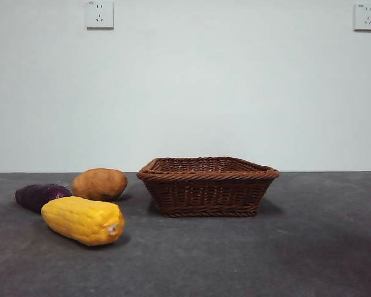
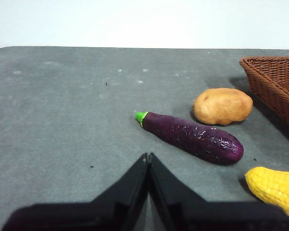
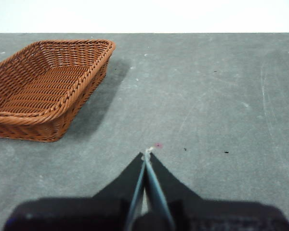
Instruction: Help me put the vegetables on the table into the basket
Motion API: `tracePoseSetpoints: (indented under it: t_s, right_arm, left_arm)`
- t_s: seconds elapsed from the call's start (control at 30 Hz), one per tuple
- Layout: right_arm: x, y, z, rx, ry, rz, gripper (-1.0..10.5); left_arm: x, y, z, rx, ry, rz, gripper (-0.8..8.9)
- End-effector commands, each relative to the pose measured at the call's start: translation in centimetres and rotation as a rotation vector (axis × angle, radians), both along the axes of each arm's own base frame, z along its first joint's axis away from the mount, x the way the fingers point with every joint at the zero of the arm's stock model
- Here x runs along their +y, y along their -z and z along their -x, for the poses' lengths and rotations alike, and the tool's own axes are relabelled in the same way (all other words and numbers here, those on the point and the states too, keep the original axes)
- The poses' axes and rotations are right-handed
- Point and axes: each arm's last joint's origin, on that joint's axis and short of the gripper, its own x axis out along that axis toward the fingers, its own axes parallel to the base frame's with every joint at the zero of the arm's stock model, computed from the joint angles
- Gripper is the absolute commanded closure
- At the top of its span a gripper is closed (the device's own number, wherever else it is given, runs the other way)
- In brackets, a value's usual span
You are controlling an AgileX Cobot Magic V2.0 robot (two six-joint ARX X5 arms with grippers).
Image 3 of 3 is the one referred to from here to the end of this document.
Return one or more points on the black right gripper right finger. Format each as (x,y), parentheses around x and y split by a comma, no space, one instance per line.
(207,216)

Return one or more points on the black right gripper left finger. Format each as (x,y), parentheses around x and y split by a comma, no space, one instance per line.
(86,214)

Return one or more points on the brown woven wicker basket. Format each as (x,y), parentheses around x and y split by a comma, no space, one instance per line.
(45,89)

